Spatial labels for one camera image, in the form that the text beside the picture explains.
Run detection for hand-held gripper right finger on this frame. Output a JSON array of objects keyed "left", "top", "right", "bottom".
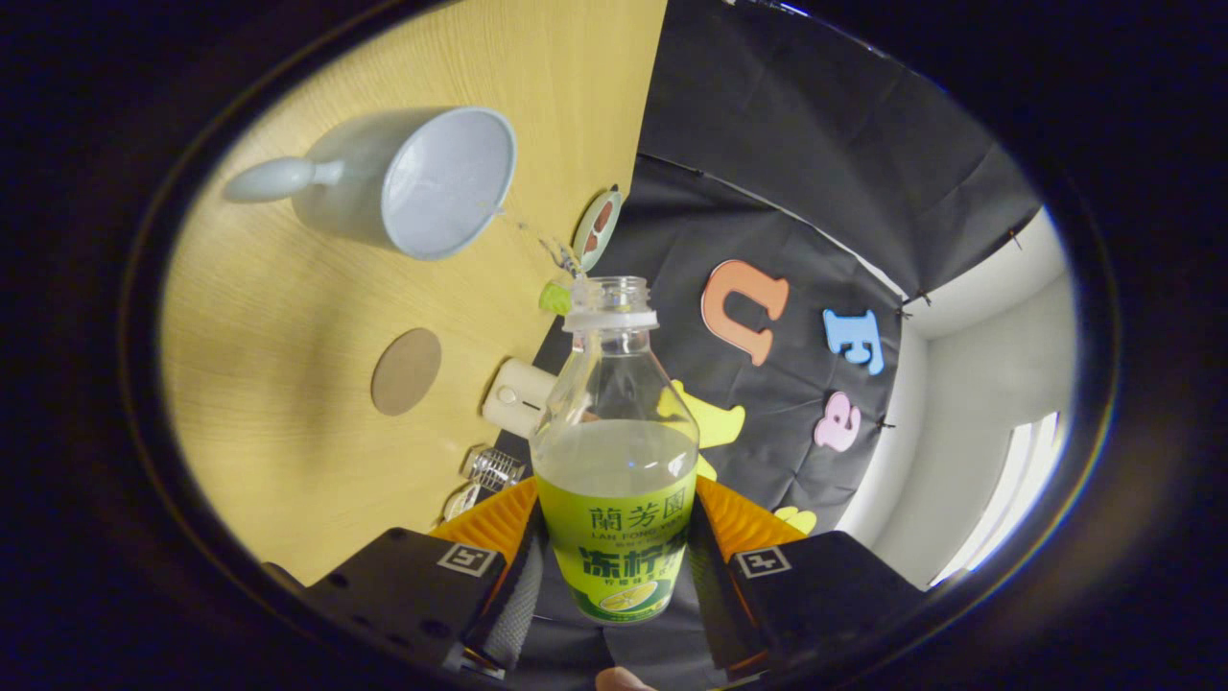
[{"left": 686, "top": 477, "right": 927, "bottom": 673}]

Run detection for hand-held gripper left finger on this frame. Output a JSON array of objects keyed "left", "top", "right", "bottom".
[{"left": 305, "top": 477, "right": 548, "bottom": 673}]

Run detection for round brown coaster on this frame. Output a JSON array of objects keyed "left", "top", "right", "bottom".
[{"left": 371, "top": 327, "right": 443, "bottom": 417}]

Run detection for green label juice bottle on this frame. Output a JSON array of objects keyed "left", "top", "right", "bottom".
[{"left": 530, "top": 276, "right": 699, "bottom": 625}]

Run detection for white cup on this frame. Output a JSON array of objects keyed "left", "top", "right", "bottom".
[{"left": 224, "top": 106, "right": 518, "bottom": 262}]

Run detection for small white green bottle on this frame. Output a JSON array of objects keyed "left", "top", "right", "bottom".
[{"left": 513, "top": 216, "right": 581, "bottom": 316}]

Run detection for white divided dish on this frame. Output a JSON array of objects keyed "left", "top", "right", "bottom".
[{"left": 443, "top": 483, "right": 485, "bottom": 524}]

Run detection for ceiling light panel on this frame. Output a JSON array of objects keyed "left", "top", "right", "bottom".
[{"left": 935, "top": 413, "right": 1066, "bottom": 586}]

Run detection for white toaster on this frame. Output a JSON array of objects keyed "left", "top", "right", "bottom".
[{"left": 481, "top": 358, "right": 559, "bottom": 440}]

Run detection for wooden table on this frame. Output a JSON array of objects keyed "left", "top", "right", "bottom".
[{"left": 158, "top": 0, "right": 668, "bottom": 586}]

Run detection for pale green plate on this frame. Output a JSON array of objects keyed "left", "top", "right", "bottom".
[{"left": 573, "top": 187, "right": 624, "bottom": 273}]

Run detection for black backdrop cloth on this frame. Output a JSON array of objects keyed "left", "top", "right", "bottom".
[{"left": 494, "top": 0, "right": 1045, "bottom": 691}]

